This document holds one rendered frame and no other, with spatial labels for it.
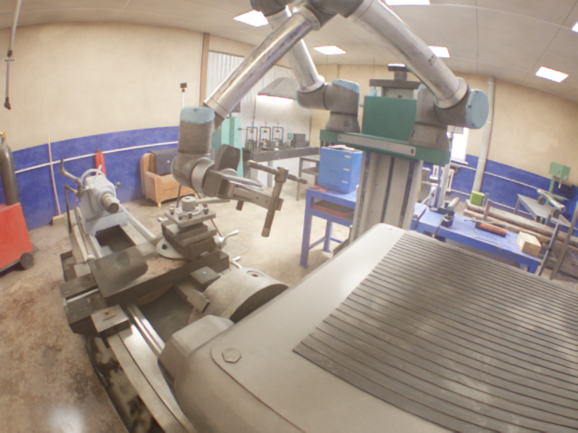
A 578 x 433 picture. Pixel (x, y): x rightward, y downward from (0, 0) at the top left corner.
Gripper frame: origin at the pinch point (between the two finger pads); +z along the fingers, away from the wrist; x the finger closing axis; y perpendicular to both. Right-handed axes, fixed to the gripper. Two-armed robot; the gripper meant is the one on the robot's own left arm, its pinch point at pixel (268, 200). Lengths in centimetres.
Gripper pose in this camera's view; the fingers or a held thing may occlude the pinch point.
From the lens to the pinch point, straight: 52.0
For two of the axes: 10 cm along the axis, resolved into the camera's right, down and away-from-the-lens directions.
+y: -3.0, 9.4, 1.3
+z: 7.8, 3.2, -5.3
